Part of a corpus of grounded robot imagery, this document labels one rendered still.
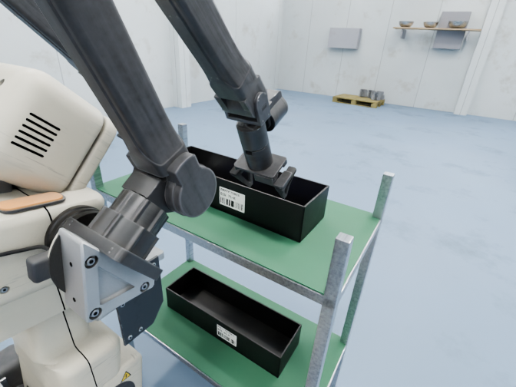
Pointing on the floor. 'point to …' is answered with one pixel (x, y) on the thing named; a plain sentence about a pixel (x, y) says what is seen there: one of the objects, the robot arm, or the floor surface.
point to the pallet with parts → (375, 99)
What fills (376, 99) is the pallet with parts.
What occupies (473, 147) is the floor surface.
